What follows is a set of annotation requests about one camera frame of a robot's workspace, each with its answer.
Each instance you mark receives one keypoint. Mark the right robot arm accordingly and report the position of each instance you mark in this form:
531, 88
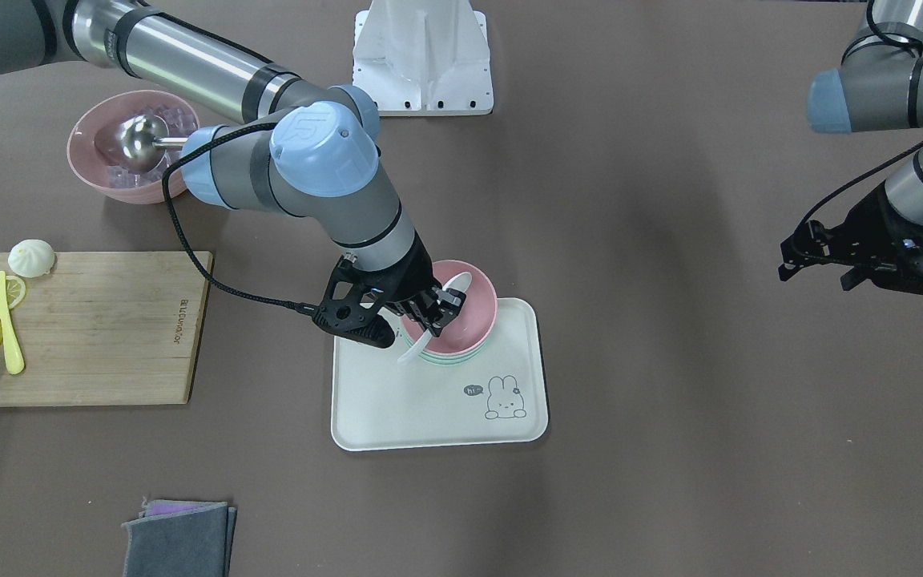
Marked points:
293, 148

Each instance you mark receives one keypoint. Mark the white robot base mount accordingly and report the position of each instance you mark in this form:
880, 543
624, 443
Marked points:
424, 58

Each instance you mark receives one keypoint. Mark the lower lemon slice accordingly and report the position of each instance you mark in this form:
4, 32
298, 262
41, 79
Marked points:
15, 290

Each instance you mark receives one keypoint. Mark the white ceramic spoon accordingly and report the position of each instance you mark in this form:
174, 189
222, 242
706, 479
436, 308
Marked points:
452, 298

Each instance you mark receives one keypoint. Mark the cream rabbit tray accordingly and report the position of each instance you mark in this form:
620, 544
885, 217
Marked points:
496, 396

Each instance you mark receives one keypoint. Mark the grey folded cloth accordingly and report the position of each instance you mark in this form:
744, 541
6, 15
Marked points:
180, 538

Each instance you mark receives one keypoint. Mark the green bowl stack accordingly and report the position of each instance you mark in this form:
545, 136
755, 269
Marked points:
437, 358

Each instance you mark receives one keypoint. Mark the yellow plastic knife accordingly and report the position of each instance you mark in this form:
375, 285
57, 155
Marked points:
14, 361

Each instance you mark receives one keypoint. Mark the white steamed bun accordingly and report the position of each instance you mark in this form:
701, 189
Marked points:
31, 258

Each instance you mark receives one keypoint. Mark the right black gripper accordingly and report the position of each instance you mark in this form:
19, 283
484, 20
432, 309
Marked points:
411, 276

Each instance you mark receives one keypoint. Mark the metal ice scoop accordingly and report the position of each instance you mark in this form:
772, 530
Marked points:
137, 144

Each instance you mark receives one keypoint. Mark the bamboo cutting board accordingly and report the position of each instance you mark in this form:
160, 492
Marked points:
108, 329

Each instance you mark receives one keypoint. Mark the small pink bowl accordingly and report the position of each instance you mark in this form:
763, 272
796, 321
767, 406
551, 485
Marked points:
474, 323

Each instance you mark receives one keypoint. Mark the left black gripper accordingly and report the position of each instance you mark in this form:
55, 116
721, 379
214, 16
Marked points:
868, 220

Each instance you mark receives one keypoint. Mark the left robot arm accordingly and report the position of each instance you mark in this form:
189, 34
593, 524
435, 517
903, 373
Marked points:
878, 85

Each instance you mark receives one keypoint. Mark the large pink ice bowl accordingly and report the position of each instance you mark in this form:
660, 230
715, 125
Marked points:
108, 177

